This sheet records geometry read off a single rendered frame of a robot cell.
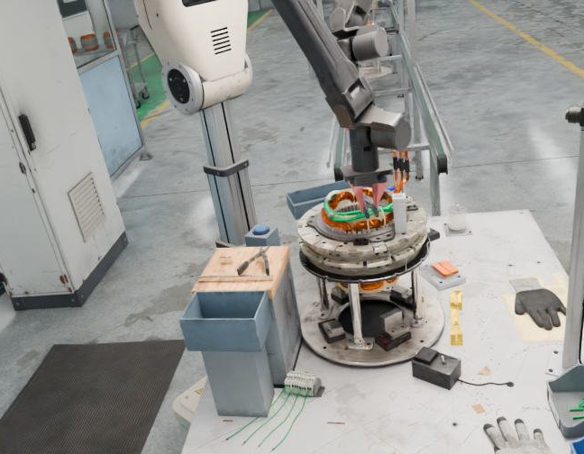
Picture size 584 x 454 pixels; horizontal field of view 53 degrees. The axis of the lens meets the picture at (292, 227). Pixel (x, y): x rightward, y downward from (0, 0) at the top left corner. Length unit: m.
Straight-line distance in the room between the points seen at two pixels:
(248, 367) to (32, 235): 2.37
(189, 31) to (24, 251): 2.28
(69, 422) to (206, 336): 1.64
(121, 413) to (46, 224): 1.20
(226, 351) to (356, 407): 0.32
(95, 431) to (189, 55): 1.72
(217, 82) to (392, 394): 0.91
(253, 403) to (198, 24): 0.93
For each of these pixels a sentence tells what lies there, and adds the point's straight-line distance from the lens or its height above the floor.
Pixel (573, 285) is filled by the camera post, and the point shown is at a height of 1.01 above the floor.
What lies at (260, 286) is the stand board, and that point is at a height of 1.07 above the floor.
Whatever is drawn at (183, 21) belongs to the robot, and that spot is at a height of 1.60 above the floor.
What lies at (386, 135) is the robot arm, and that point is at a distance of 1.14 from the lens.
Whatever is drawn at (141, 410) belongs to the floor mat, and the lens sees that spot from 2.73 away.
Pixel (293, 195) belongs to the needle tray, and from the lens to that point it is 1.75.
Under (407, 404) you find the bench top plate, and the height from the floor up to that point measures 0.78.
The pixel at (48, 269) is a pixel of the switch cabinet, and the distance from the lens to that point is 3.59.
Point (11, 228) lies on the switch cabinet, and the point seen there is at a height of 0.55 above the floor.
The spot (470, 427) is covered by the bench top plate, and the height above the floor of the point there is 0.78.
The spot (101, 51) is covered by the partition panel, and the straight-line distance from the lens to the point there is 5.50.
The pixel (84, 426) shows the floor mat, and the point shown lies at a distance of 2.78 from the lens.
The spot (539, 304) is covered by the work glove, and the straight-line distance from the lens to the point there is 1.66.
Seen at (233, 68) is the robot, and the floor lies 1.45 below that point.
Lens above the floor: 1.74
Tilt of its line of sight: 26 degrees down
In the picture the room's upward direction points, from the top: 9 degrees counter-clockwise
